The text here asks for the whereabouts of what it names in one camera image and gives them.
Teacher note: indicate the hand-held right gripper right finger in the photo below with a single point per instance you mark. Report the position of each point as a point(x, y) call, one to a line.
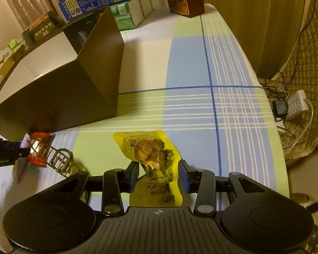
point(182, 176)

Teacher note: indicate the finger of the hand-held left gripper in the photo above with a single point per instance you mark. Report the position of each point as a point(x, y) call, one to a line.
point(14, 144)
point(20, 154)

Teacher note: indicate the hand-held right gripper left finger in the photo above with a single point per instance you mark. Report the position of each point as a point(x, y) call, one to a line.
point(133, 176)

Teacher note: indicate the purple cosmetic tube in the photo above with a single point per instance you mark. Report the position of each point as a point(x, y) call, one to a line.
point(20, 169)

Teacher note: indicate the yellow snack packet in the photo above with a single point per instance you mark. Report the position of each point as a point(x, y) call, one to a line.
point(151, 150)

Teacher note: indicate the brown cardboard box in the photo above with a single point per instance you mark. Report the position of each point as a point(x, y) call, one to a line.
point(69, 90)

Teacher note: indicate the black shaver box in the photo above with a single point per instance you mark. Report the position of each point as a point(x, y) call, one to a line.
point(78, 35)

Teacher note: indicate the checked cloth desktop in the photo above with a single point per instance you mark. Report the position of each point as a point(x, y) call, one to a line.
point(188, 111)

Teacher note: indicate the cardboard box with white cutout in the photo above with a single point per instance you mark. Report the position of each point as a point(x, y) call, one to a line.
point(2, 59)

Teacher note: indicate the stack of small green boxes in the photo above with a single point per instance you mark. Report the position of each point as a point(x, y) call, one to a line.
point(16, 45)

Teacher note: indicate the black power adapter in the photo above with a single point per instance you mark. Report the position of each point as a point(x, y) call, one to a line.
point(280, 108)

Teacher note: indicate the dark green food container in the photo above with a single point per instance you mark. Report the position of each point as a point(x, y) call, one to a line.
point(41, 27)

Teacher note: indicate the white power strip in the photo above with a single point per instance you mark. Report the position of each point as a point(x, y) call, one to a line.
point(298, 103)

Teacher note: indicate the beige curtain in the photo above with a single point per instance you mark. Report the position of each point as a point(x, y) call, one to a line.
point(16, 5)

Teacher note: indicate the beige kettle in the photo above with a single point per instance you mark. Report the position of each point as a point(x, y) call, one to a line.
point(315, 222)

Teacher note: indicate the green and white carton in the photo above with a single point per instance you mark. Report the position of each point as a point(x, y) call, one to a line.
point(132, 12)

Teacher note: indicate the golden curtain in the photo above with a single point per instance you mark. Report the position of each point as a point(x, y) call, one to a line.
point(254, 18)

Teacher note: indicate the quilted chair cushion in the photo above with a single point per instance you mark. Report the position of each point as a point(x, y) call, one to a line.
point(310, 58)

